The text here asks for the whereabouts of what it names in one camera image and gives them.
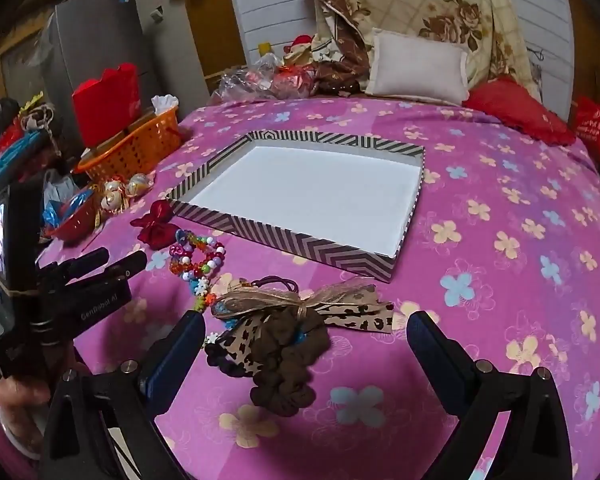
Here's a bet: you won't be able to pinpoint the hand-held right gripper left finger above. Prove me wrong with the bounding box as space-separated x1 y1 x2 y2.
40 310 207 480

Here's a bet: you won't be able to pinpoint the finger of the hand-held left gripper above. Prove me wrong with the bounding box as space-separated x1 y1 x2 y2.
75 250 148 292
42 247 110 286

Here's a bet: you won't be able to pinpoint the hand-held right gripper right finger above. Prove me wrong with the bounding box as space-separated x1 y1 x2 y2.
406 310 573 480

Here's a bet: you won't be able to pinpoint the red bow hair tie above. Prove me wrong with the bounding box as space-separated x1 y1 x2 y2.
130 200 181 250

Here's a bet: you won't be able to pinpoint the snowflake bead bracelet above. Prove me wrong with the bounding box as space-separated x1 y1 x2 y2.
192 277 221 346

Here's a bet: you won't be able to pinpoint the leopard print bow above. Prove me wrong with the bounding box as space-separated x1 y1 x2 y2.
211 282 395 378

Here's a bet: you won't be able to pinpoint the multicolour round bead bracelet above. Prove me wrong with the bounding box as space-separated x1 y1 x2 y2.
169 230 228 281

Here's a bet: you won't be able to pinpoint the brown scrunchie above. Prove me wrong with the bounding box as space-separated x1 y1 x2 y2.
250 305 333 417

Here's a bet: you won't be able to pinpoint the dark elastic hair ties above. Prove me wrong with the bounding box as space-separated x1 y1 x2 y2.
252 275 301 293

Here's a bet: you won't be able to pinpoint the striped cardboard box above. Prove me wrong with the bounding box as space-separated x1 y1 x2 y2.
166 130 427 285

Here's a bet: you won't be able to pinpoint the person's left forearm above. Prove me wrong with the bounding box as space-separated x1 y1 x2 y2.
0 405 43 480

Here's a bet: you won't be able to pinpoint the person's left hand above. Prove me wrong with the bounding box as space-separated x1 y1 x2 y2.
0 376 53 413

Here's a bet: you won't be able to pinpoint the red bowl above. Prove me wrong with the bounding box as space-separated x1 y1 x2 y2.
44 195 98 241

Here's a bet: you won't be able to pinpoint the wrapped candy balls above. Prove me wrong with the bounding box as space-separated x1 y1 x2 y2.
101 180 126 211

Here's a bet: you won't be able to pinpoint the gold white ornament ball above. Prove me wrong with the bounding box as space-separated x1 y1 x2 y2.
126 173 153 196

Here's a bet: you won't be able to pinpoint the pink floral bedsheet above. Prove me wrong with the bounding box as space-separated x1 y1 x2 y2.
35 95 600 480

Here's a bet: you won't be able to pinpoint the orange plastic basket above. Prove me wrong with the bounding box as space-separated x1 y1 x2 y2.
77 107 183 183

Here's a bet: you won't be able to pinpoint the teal plastic case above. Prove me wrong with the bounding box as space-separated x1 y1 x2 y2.
0 132 46 196

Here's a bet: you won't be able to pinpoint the grey refrigerator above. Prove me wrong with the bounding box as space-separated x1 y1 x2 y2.
40 0 163 111

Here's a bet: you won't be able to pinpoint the clear plastic bag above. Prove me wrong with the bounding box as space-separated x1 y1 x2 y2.
215 52 316 103

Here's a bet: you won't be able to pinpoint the brown wooden door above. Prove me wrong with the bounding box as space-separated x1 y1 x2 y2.
185 0 246 81

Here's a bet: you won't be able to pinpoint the red pillow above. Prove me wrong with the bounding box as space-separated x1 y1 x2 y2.
462 76 576 146

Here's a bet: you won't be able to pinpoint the santa doll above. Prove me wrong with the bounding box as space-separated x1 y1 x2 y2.
285 35 316 63

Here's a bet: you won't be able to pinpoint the red plastic bag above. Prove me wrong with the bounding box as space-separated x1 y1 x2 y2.
572 92 600 166

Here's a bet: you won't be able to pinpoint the white pillow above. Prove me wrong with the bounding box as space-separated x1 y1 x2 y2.
365 27 471 106

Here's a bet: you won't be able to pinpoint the brown floral blanket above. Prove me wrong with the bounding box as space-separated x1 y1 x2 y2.
282 0 376 98

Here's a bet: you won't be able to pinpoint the braided cord bundle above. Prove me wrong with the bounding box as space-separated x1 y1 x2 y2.
19 92 63 156

